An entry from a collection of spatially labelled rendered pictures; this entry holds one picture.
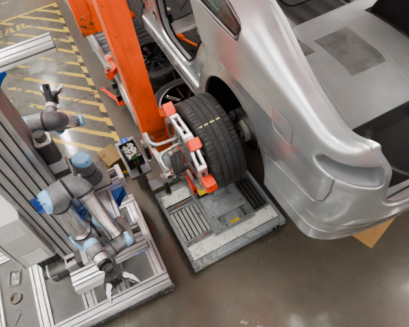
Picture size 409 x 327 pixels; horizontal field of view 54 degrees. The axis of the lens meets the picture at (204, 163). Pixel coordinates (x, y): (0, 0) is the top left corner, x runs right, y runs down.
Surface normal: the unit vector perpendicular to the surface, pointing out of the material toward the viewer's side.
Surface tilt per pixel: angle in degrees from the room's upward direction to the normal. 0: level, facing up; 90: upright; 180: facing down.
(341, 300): 0
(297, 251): 0
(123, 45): 90
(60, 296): 0
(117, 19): 90
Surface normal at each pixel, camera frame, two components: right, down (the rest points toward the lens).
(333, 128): -0.26, -0.33
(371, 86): 0.06, -0.31
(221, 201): -0.11, -0.60
